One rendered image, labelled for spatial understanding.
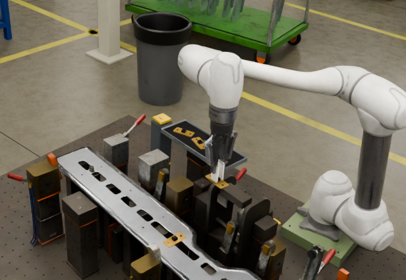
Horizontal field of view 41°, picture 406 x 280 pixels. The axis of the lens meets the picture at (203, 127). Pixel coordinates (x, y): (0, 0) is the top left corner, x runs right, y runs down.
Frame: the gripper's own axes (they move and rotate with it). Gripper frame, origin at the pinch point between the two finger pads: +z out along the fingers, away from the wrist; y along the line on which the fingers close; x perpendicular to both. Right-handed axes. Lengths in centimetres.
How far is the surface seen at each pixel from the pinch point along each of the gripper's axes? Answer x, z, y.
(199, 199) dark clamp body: -11.9, 21.5, -3.4
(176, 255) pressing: 0.3, 29.2, 15.8
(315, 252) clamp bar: 39.9, 7.9, -5.2
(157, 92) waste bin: -239, 117, -143
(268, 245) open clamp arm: 21.6, 19.6, -5.9
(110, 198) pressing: -39, 29, 19
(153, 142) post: -59, 26, -14
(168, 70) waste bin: -234, 96, -150
